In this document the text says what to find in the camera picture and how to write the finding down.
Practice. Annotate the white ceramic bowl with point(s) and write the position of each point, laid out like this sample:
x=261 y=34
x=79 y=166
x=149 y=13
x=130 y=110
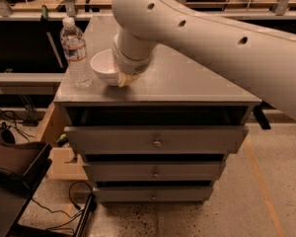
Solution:
x=103 y=65

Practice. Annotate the grey drawer cabinet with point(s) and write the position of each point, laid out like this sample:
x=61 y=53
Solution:
x=174 y=91

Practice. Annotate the black cart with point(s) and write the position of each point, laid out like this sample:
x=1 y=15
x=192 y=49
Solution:
x=22 y=168

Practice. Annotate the top grey drawer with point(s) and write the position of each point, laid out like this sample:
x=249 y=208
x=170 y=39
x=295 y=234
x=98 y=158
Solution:
x=155 y=139

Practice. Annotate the bottom grey drawer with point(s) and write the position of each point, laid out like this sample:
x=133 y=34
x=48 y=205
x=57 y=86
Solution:
x=153 y=194

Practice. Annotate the grey drawer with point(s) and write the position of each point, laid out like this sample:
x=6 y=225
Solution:
x=153 y=194
x=155 y=139
x=153 y=171

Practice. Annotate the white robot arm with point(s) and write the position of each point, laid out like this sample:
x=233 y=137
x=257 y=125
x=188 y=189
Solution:
x=259 y=60

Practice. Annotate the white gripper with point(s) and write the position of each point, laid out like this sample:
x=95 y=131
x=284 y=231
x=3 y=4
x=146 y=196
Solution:
x=130 y=65

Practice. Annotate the wooden box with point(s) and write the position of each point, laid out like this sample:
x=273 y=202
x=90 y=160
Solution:
x=65 y=166

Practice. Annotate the clear plastic water bottle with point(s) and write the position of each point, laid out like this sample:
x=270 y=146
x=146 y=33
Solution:
x=75 y=51

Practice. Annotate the middle grey drawer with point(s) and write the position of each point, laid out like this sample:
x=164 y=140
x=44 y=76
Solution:
x=153 y=171

